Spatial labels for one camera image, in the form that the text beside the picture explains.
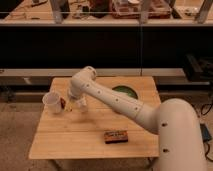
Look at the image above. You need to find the clear plastic bottle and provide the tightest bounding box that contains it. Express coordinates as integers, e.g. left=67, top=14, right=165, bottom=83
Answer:
left=77, top=97, right=88, bottom=113

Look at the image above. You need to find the long workbench shelf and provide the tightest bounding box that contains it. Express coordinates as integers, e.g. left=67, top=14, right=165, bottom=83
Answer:
left=0, top=0, right=213, bottom=27

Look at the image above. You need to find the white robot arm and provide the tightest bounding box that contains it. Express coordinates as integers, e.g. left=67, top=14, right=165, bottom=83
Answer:
left=69, top=66, right=207, bottom=171

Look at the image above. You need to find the black equipment box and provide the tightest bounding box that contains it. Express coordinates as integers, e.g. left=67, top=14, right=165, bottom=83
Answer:
left=183, top=54, right=213, bottom=82

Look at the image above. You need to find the wooden folding table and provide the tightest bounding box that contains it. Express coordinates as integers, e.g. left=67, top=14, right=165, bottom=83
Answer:
left=28, top=76, right=179, bottom=171

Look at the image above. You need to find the green plate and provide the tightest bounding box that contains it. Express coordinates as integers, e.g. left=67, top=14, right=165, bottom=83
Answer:
left=113, top=85, right=138, bottom=99

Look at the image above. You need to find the white ceramic cup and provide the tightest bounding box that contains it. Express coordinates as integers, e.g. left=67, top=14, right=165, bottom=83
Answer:
left=42, top=92, right=62, bottom=114

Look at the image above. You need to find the orange black box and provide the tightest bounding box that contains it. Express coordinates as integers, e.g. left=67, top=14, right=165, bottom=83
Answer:
left=104, top=130, right=128, bottom=144

